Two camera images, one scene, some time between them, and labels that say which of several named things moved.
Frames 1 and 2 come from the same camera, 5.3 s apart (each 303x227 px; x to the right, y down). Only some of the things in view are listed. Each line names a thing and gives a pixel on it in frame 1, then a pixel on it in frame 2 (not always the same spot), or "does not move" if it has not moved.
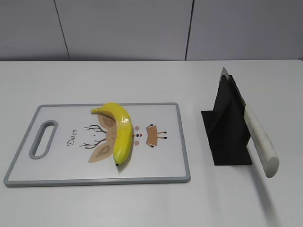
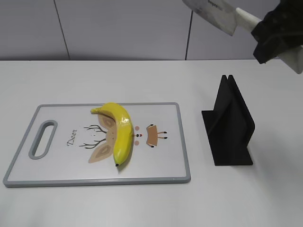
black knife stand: x=227 y=126 does not move
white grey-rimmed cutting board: x=68 y=145 does not move
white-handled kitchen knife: x=265 y=145 -> x=224 y=14
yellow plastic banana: x=124 y=134 does not move
